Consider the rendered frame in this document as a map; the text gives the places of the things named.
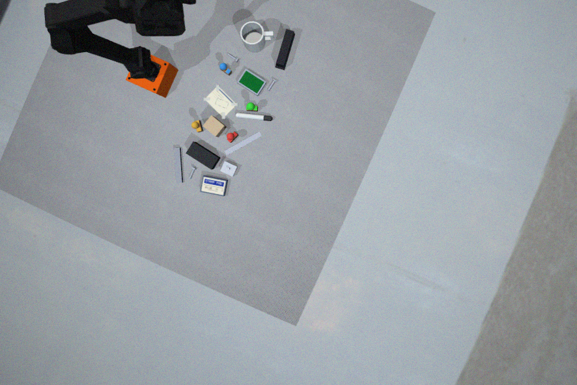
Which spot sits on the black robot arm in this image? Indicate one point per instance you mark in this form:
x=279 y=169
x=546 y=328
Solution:
x=67 y=26

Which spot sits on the grey mug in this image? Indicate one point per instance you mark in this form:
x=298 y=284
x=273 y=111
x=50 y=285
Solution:
x=254 y=37

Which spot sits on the cream paper card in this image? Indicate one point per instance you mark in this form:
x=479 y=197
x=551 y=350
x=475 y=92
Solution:
x=221 y=102

